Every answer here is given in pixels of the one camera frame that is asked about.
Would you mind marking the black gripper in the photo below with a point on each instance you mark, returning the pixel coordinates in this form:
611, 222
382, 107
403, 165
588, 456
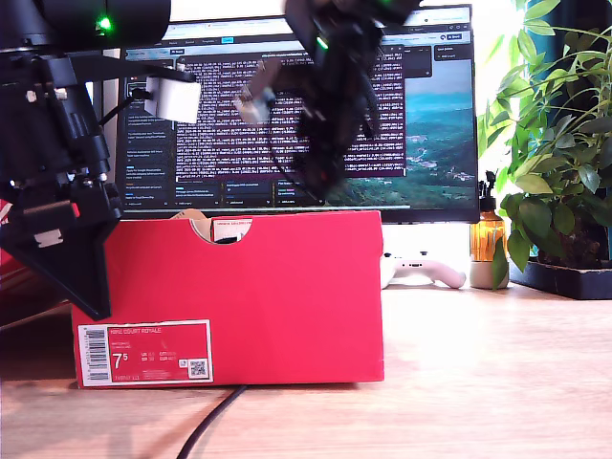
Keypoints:
52, 186

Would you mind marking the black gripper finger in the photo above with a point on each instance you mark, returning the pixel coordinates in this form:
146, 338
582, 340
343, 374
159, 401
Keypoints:
322, 179

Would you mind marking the red cardboard shoebox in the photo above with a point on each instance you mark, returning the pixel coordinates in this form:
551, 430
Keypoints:
287, 296

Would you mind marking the red shoebox lid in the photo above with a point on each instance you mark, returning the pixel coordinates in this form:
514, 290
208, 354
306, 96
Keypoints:
19, 282

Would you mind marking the wide black computer monitor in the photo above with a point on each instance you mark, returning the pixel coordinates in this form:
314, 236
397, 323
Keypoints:
430, 143

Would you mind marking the brown packing paper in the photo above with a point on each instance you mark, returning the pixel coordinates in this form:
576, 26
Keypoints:
186, 213

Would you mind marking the white game controller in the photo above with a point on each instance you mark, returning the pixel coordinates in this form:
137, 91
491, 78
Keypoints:
430, 272

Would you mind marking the amber pump bottle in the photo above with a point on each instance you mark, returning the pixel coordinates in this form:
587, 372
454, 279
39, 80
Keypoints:
487, 236

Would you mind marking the small white pot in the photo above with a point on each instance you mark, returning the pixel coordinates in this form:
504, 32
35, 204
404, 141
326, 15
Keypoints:
480, 277

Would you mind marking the green leafy houseplant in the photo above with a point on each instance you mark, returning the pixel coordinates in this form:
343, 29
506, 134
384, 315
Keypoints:
533, 184

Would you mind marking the black rectangular planter tray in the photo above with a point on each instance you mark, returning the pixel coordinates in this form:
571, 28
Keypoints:
564, 282

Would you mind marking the dark teal curtain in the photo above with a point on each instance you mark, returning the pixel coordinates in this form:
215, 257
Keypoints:
583, 14

